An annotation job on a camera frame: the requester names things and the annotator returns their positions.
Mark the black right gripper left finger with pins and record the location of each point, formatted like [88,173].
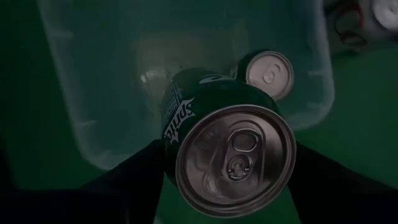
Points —
[124,193]

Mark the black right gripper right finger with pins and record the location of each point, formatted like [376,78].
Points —
[342,199]

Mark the clear plastic bin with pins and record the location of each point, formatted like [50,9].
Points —
[93,93]

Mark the green Sprite can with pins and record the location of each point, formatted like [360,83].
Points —
[269,74]
[236,161]

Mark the green table mat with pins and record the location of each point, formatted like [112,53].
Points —
[357,124]

